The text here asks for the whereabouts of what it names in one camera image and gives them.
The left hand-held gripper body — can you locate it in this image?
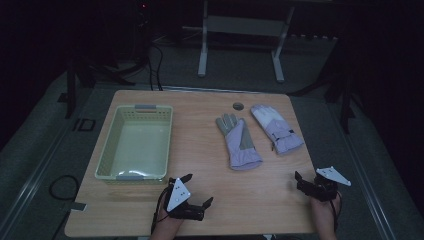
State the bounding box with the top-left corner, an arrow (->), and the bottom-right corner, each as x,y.
165,177 -> 206,222

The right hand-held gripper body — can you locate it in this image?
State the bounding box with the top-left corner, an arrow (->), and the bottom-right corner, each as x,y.
306,165 -> 352,203

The lavender ski glove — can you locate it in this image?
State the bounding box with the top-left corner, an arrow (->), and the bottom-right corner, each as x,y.
215,113 -> 264,172
250,104 -> 305,156

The pale green plastic basket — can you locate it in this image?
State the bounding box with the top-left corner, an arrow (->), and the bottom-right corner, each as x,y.
94,104 -> 174,185

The person's right hand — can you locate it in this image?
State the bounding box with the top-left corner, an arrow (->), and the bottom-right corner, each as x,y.
309,192 -> 343,240

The person's left hand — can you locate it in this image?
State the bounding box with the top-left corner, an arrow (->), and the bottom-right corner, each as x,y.
149,211 -> 188,240

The dark stand with legs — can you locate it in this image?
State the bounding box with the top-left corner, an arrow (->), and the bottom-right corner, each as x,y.
289,39 -> 358,135

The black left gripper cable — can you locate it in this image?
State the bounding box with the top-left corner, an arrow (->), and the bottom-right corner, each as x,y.
150,185 -> 173,234

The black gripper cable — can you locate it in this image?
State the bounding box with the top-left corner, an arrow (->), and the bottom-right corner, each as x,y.
329,191 -> 343,233
150,185 -> 173,234

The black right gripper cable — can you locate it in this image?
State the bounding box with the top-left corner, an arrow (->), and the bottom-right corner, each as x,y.
329,191 -> 343,233

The black looped floor cable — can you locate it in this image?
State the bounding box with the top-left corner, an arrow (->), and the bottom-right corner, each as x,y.
48,174 -> 81,202

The black hanging cable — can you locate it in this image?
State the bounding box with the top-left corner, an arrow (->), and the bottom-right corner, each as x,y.
151,41 -> 165,92

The black rectangular floor bracket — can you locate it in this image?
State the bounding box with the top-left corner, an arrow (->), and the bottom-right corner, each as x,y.
72,117 -> 97,133

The black stand post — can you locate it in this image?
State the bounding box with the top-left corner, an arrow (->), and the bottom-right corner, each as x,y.
58,59 -> 78,120

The white metal desk frame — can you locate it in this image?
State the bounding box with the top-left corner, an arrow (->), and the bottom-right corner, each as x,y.
182,0 -> 296,84

